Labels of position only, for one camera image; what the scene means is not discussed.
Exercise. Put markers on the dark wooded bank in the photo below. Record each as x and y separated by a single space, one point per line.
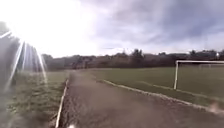
8 56

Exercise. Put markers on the pale kerb line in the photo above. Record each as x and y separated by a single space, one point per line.
150 93
61 103

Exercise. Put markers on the green grass sports field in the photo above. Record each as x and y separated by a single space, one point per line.
156 78

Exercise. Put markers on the robot's own part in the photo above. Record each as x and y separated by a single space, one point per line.
71 126

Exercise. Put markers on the rough grass verge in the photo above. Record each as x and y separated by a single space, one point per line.
33 96

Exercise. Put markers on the grey-brown dirt track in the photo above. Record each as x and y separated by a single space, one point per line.
100 103

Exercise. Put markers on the row of dark trees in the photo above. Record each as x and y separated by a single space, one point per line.
133 60

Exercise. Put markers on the white football goal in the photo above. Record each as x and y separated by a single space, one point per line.
176 75

